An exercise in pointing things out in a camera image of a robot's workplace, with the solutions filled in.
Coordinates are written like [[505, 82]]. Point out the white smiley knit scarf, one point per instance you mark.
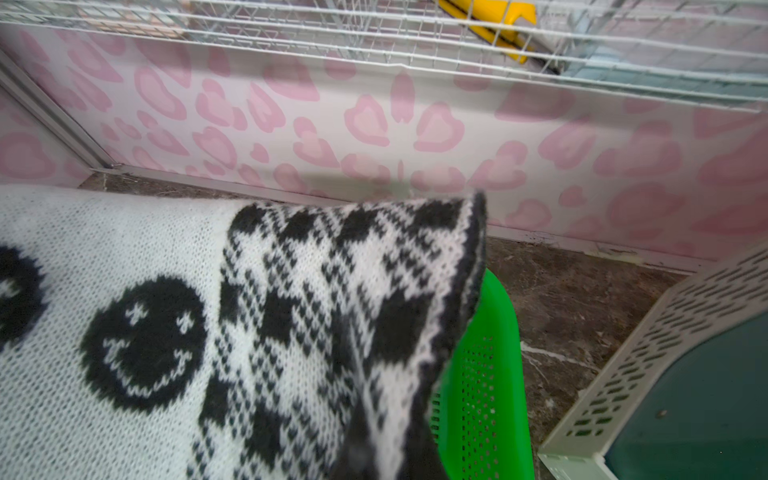
[[161, 338]]

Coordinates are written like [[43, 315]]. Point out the green plastic basket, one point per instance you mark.
[[479, 413]]

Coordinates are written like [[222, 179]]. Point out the white plastic file organizer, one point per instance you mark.
[[685, 397]]

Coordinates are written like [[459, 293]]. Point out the white wire wall shelf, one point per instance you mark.
[[705, 53]]

